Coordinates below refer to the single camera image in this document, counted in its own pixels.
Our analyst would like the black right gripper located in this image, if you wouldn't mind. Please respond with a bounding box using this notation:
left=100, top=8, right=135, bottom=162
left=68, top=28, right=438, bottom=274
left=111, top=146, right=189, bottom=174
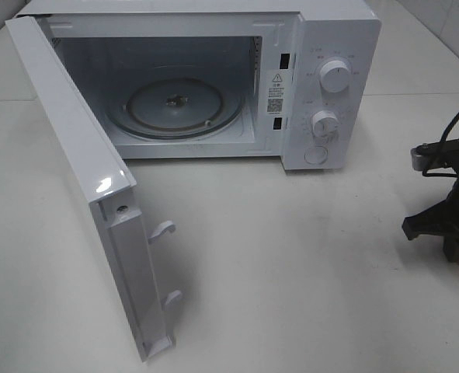
left=402, top=138, right=459, bottom=263

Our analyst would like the round white door button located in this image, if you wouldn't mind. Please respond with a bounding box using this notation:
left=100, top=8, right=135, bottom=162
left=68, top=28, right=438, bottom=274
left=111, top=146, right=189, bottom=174
left=304, top=146, right=328, bottom=165

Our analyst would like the white microwave door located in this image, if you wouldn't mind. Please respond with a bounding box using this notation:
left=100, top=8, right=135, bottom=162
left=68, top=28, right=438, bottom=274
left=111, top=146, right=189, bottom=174
left=5, top=16, right=183, bottom=361

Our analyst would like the lower white timer knob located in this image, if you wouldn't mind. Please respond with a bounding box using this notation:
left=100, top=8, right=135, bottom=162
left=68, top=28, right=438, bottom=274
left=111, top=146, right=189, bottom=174
left=311, top=110, right=339, bottom=137

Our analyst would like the upper white power knob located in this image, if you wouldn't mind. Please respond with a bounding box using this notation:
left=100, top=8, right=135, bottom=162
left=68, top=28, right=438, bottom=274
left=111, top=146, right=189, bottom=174
left=318, top=58, right=352, bottom=93

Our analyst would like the white warning label sticker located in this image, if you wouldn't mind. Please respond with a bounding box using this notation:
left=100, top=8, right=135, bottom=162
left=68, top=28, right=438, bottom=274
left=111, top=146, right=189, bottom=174
left=266, top=69, right=291, bottom=116

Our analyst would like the white microwave oven body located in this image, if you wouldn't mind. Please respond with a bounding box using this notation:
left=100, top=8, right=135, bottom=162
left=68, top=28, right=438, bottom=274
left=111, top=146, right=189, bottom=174
left=12, top=1, right=381, bottom=170

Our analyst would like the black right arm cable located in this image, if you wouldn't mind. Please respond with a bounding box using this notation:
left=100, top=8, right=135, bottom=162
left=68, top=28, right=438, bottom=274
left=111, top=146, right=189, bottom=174
left=438, top=91, right=459, bottom=145

